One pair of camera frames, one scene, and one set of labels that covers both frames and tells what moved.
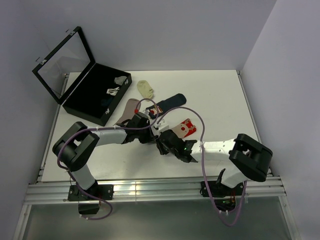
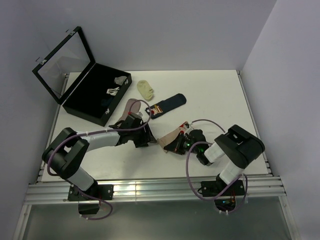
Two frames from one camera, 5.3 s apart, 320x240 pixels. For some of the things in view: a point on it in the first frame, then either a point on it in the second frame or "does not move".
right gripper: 159,146 -> 175,146
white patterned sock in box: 113,92 does not move
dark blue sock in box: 105,102 does not move
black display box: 89,89 does not move
